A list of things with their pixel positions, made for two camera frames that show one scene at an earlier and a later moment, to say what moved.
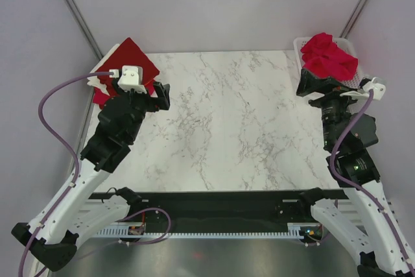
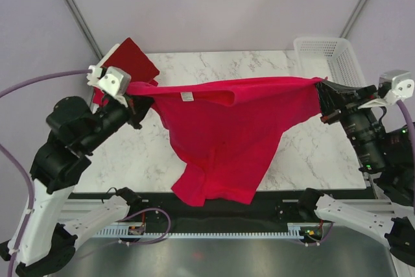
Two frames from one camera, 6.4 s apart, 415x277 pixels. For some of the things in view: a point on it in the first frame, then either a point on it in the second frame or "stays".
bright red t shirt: (323, 57) to (223, 132)
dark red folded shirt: (127, 54) stays
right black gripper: (309, 83) stays
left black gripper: (155, 104) stays
